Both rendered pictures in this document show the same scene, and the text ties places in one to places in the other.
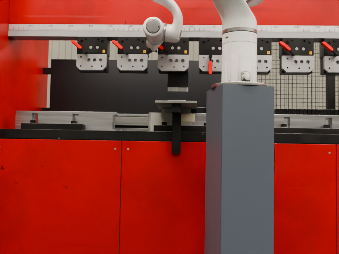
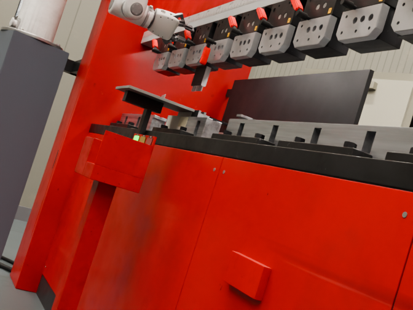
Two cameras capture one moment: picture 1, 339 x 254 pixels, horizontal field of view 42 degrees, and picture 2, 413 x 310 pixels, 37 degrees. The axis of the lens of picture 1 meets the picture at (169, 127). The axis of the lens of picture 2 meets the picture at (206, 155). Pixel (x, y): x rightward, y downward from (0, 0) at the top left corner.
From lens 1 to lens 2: 2.49 m
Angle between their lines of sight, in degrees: 63
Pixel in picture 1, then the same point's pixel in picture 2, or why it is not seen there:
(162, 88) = (293, 112)
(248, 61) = (23, 7)
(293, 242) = (149, 298)
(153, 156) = not seen: hidden behind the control
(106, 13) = (182, 7)
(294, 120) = (246, 128)
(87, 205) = not seen: hidden behind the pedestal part
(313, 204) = (177, 247)
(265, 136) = not seen: outside the picture
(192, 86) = (318, 109)
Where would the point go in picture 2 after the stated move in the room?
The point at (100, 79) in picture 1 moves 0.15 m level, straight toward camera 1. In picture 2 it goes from (255, 101) to (232, 90)
